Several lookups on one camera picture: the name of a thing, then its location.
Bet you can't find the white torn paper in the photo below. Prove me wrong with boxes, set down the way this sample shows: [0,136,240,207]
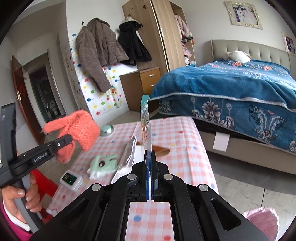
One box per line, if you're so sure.
[111,145,144,184]

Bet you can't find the orange knit glove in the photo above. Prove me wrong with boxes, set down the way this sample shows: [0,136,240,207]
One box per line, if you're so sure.
[43,110,100,164]

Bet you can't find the silver foil bag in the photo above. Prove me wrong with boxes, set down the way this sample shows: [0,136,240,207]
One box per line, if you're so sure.
[117,136,137,170]

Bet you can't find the pink frilly trash bin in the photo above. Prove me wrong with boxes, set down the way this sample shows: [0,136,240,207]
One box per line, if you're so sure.
[243,206,280,241]

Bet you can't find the left hand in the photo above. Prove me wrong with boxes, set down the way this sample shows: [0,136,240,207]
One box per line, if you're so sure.
[1,173,43,224]

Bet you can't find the green frog plush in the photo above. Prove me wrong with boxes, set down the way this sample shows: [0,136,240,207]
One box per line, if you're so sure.
[87,154,118,180]

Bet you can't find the red plastic stool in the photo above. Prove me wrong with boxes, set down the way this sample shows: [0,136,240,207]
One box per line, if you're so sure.
[31,169,58,223]

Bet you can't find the white portable wifi device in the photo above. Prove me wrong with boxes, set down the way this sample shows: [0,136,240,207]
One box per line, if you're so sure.
[60,170,84,192]

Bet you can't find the white toilet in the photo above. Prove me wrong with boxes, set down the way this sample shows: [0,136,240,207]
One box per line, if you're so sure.
[49,100,59,118]

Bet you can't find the pink checkered tablecloth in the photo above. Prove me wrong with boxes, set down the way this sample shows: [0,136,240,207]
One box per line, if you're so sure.
[41,117,222,240]

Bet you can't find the dark red door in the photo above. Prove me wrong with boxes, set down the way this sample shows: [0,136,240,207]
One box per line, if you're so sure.
[11,56,45,145]

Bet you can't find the round green tin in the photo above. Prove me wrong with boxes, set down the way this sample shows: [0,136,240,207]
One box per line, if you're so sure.
[100,125,114,137]

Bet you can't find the polka dot white cabinet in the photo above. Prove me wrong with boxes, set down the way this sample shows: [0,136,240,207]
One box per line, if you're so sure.
[64,34,137,126]

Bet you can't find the brown drawer cabinet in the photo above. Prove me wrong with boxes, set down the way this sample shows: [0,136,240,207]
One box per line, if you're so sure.
[119,67,161,112]

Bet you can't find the brown quilted jacket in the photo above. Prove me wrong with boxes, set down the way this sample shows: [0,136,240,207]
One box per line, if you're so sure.
[76,18,128,92]

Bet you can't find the blue floral bedspread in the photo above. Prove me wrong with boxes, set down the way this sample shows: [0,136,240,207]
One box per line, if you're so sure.
[151,60,295,154]

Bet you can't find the black coat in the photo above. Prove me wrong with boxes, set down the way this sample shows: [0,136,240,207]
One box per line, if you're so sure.
[118,16,152,66]

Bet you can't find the wooden wardrobe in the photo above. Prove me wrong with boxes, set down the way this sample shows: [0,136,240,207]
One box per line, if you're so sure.
[122,0,195,75]

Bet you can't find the white pillow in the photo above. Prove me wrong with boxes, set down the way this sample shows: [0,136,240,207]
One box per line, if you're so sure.
[223,50,251,63]

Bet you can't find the pink hanging garment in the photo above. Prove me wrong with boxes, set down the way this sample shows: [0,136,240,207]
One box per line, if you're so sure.
[175,15,193,43]

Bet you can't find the framed wedding photo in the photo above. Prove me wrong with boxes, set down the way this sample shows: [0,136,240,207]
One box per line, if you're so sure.
[224,1,263,30]

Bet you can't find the beige upholstered bed frame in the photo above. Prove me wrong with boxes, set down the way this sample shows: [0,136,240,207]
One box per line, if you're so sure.
[199,39,296,175]

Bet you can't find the small purple wall picture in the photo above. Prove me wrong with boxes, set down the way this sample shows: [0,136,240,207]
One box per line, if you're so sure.
[282,33,295,55]

